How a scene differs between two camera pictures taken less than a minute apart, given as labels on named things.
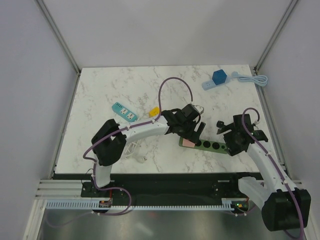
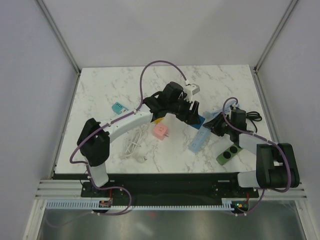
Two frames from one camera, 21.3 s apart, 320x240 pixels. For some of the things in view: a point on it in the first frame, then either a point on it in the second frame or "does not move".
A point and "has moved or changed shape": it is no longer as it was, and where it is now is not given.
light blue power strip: x=209 y=84 → x=200 y=138
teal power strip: x=124 y=112 does not move
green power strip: x=206 y=145 → x=227 y=154
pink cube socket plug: x=186 y=143 has moved or changed shape
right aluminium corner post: x=273 y=37 does not move
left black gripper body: x=187 y=126 → x=181 y=108
